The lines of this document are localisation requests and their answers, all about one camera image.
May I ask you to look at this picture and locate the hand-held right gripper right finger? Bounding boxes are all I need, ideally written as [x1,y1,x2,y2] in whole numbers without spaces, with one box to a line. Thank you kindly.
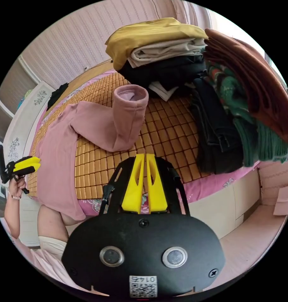
[146,154,169,215]

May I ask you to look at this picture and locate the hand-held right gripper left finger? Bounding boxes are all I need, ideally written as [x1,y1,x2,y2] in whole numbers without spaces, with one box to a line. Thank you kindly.
[121,154,145,215]

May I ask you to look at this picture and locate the pink long sleeve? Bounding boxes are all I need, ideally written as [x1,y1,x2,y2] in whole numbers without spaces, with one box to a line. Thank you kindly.
[36,84,150,221]

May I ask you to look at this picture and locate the person's left forearm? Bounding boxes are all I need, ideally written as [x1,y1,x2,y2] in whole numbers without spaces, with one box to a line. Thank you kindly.
[4,195,23,239]

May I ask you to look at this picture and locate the person's left hand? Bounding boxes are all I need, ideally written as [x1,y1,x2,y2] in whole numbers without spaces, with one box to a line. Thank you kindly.
[8,176,28,200]

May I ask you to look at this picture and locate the bed with woven mat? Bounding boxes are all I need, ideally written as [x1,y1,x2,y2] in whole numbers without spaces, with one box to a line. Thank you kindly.
[3,62,263,239]

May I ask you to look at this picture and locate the black garment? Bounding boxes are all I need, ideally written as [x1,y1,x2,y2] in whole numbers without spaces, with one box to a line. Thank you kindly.
[47,82,69,112]

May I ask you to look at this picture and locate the person's body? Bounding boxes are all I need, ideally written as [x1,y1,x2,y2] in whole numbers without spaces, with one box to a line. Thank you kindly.
[15,204,75,287]

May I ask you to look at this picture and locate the pile of clothes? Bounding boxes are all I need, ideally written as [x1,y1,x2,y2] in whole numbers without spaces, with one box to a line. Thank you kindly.
[104,17,288,176]

